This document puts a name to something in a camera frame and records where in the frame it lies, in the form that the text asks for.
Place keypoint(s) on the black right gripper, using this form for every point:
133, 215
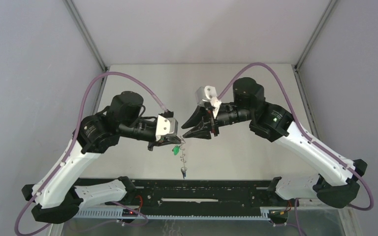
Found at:
202, 131

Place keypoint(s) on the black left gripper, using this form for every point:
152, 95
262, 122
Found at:
168, 140

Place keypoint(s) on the green headed key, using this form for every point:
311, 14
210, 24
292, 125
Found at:
176, 150

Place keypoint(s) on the metal oval keyring plate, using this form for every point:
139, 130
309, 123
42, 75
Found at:
183, 154

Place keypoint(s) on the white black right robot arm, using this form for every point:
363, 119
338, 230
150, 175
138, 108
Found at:
336, 181

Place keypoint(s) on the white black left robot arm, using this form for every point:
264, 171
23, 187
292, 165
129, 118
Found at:
57, 198

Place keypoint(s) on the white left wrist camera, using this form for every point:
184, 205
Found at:
166, 127

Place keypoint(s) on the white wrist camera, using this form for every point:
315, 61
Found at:
166, 127
207, 97

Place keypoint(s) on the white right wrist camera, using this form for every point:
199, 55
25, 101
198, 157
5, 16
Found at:
207, 97

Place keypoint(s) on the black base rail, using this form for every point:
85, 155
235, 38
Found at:
204, 198

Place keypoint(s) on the aluminium frame post left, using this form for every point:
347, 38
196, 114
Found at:
85, 33

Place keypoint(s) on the aluminium frame post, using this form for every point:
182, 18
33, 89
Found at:
330, 8
85, 33

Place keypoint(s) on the aluminium frame post right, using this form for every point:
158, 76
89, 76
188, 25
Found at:
330, 8

